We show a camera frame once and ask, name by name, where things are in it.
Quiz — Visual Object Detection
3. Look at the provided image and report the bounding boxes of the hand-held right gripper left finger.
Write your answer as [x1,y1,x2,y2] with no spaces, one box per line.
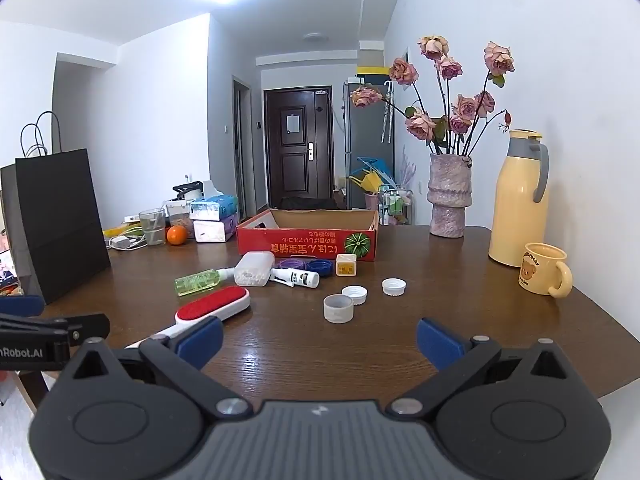
[60,316,251,419]

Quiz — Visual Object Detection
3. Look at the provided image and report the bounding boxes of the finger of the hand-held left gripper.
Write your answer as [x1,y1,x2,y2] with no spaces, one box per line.
[66,312,112,347]
[0,295,46,317]

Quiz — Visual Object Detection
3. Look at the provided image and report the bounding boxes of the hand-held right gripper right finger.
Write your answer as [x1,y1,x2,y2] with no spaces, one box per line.
[388,316,581,419]

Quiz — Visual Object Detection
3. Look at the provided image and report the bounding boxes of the red and white lint brush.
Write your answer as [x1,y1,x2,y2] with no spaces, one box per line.
[124,285,251,349]

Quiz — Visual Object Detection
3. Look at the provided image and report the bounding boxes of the green spray bottle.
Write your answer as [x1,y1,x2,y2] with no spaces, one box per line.
[174,267,236,297]

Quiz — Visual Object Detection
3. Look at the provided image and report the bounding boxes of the translucent cotton swab box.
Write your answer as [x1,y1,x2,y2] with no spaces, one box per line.
[233,251,276,288]

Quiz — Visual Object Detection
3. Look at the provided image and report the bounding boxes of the white nasal spray bottle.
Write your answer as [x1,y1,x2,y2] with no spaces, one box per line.
[268,266,321,290]

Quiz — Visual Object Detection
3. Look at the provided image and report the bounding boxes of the red cardboard box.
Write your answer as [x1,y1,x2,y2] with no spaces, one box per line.
[235,208,380,264]

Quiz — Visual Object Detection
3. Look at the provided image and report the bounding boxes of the black paper bag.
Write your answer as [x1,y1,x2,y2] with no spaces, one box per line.
[0,110,112,306]

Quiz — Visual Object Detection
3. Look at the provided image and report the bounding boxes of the yellow packet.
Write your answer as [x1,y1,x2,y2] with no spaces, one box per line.
[102,224,146,239]

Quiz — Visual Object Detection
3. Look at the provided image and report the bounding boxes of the purple tissue pack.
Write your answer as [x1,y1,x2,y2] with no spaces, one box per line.
[192,213,241,244]

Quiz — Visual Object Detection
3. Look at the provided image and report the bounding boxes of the clear drinking glass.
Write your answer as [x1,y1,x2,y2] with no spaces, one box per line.
[138,208,167,247]

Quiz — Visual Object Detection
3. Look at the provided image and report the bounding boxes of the yellow bear mug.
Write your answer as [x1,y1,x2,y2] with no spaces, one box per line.
[517,242,574,299]

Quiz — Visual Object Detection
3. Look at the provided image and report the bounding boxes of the clear plastic snack jar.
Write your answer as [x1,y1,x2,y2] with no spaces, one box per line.
[164,200,196,240]

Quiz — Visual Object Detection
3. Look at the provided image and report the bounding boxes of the blue tissue pack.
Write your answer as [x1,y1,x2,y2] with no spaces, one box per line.
[189,179,240,222]

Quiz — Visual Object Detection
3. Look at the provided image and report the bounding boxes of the small trolley with bottles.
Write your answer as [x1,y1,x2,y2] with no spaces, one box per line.
[377,184,414,226]

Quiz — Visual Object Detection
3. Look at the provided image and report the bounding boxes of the pink textured vase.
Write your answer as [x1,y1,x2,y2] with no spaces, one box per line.
[428,152,474,239]

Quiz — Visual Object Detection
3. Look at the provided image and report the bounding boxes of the black folding stand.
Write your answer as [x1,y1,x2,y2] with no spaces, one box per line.
[172,179,206,201]

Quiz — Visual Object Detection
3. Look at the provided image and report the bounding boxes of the yellow thermos jug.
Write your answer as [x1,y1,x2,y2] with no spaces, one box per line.
[488,128,550,268]

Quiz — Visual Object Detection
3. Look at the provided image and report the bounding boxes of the black duffel bag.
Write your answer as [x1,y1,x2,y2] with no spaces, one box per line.
[279,196,339,211]

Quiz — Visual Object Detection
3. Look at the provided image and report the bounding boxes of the blue and yellow dustpans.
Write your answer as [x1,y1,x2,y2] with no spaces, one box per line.
[352,156,396,196]

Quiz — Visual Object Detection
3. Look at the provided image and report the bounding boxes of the dark brown entrance door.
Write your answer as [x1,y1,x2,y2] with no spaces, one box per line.
[263,87,335,210]

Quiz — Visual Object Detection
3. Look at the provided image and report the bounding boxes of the grey refrigerator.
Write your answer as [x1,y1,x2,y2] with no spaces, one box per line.
[342,77,396,211]

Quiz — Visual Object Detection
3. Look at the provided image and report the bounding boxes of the white hanging umbrella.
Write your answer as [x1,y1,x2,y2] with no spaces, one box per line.
[380,79,396,144]

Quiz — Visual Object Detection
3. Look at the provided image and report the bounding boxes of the bunch of dried pink roses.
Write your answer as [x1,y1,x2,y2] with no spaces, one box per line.
[349,34,516,157]

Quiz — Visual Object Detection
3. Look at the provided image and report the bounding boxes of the yellow and black box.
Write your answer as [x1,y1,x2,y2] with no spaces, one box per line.
[355,64,386,84]

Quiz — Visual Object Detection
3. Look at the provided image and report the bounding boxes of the white charger cable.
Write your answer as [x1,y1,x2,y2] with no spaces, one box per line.
[106,234,148,251]

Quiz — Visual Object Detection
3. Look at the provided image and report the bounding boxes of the interior door frame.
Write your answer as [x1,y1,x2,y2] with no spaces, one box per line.
[232,74,256,221]

